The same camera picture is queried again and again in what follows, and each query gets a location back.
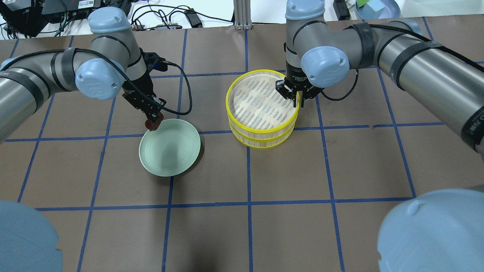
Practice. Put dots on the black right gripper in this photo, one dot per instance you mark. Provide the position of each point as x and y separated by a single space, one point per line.
293 77

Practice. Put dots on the light green plate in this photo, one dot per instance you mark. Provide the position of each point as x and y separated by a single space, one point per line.
171 149

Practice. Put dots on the aluminium frame post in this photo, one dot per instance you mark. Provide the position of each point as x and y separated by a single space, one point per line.
242 15

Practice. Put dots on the brown bun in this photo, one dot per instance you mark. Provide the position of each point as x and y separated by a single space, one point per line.
153 123

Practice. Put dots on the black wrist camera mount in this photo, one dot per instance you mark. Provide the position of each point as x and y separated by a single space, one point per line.
154 62

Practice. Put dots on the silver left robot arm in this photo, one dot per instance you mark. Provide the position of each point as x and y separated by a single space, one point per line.
114 62

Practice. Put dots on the black power adapter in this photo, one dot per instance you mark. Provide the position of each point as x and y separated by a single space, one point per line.
193 19

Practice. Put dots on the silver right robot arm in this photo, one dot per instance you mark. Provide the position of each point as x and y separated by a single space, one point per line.
445 82

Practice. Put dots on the blue plate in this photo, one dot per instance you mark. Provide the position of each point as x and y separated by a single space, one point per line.
377 9

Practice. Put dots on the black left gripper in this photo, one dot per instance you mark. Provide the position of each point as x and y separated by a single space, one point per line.
139 95

